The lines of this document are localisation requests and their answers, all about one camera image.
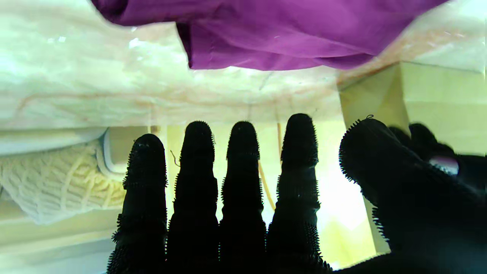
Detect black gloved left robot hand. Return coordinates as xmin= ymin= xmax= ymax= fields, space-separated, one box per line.
xmin=390 ymin=123 xmax=487 ymax=191

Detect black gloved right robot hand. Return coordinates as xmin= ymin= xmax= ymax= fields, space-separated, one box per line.
xmin=107 ymin=113 xmax=487 ymax=274

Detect kraft paper bag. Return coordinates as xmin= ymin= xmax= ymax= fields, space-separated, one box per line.
xmin=339 ymin=61 xmax=487 ymax=255

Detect maroon shorts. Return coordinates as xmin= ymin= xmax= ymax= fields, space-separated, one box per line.
xmin=89 ymin=0 xmax=449 ymax=72

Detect cream knitted cushion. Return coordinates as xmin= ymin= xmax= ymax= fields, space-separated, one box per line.
xmin=0 ymin=139 xmax=128 ymax=225

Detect beige sofa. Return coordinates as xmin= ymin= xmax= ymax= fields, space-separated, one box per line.
xmin=0 ymin=126 xmax=162 ymax=179

